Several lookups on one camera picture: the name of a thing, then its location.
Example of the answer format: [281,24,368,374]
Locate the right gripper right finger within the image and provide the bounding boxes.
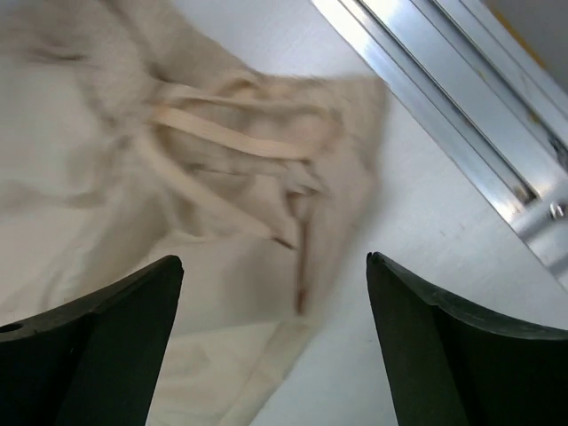
[367,252,567,425]

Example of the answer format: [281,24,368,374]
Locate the beige trousers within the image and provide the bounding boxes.
[1,1,389,425]

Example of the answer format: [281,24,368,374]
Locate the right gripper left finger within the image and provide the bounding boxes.
[1,256,184,426]

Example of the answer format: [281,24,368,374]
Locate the aluminium rail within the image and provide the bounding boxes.
[316,1,567,283]

